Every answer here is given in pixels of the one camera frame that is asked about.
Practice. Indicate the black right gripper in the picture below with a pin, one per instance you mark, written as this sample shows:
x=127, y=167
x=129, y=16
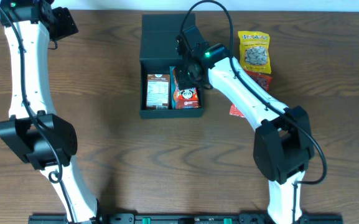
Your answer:
x=180, y=71

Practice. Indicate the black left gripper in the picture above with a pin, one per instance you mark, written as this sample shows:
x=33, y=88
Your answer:
x=66, y=24

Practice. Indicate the red Hello Panda box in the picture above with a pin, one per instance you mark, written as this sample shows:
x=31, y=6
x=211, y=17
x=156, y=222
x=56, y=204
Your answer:
x=187, y=98

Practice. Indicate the brown white snack box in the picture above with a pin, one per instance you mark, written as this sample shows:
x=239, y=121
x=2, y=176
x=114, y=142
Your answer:
x=158, y=89

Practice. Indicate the black gift box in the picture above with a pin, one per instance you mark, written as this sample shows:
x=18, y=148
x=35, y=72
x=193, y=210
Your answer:
x=158, y=54

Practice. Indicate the yellow seed snack bag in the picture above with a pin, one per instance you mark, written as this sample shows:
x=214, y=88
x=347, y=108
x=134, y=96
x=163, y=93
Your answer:
x=254, y=51

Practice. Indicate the red dried cranberry bag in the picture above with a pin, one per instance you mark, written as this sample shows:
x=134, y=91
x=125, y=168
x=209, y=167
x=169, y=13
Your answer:
x=262, y=80

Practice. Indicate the teal coconut cookie box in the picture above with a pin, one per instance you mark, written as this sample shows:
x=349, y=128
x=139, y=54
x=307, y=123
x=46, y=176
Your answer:
x=173, y=86

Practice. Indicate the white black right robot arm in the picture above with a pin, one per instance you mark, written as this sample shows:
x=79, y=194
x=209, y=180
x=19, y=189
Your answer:
x=283, y=144

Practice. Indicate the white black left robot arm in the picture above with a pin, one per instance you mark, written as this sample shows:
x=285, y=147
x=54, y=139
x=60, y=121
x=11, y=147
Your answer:
x=33, y=131

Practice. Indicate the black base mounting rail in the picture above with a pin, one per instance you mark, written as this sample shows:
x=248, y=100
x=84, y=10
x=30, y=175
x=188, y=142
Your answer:
x=243, y=218

